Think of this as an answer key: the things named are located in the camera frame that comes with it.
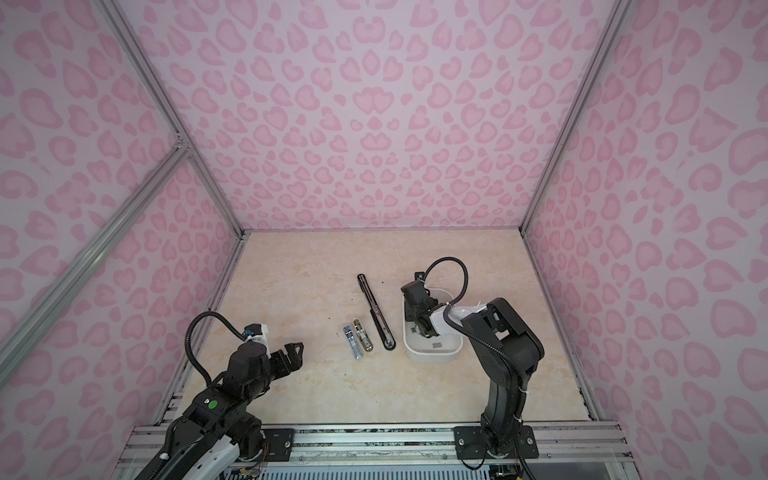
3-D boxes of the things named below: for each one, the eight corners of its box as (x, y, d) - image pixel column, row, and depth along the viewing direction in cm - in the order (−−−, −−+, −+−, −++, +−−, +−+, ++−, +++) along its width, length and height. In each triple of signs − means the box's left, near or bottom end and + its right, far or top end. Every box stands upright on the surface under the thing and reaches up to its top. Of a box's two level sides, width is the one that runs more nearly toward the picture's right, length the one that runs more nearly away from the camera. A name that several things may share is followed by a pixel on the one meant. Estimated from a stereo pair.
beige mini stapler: (366, 353, 91) (365, 344, 86) (354, 329, 96) (352, 319, 91) (372, 349, 91) (371, 341, 87) (360, 326, 96) (358, 317, 92)
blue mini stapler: (355, 362, 89) (354, 357, 86) (344, 332, 95) (342, 326, 92) (364, 358, 90) (363, 353, 87) (352, 328, 96) (351, 323, 93)
